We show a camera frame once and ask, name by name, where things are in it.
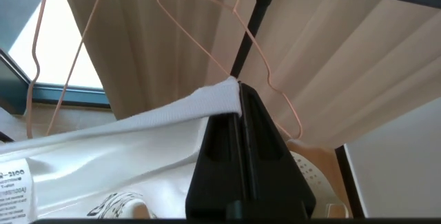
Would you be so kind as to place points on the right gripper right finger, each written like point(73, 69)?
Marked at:
point(279, 182)

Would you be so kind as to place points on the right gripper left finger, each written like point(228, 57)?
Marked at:
point(213, 182)

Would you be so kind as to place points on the white printed t-shirt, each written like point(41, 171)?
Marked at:
point(103, 169)

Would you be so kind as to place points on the white laundry basket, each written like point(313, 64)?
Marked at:
point(317, 182)

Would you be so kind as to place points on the pink clothes hanger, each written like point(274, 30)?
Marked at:
point(193, 39)
point(79, 45)

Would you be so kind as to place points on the window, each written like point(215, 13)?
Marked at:
point(55, 51)

